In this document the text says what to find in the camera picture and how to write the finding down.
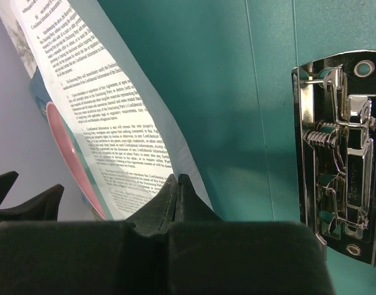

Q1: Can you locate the pink plate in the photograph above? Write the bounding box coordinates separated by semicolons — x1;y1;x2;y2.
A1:
46;101;106;220

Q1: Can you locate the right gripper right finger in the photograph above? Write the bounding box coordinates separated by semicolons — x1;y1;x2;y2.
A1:
174;174;223;222

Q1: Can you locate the teal folder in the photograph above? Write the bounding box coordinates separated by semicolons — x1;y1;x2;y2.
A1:
28;0;376;268

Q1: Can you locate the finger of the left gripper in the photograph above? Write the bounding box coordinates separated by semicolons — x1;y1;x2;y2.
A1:
0;184;65;223
0;171;18;205

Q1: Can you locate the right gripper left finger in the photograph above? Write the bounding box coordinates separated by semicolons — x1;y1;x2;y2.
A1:
126;174;178;242

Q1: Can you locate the chrome folder clip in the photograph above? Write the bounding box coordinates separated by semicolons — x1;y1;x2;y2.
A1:
291;50;376;267

